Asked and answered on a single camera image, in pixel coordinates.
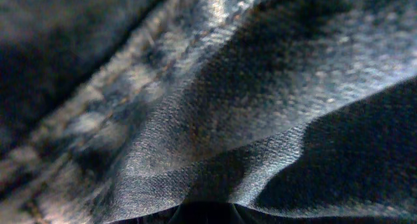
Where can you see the dark blue jeans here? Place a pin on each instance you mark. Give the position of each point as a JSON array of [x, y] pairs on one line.
[[208, 111]]

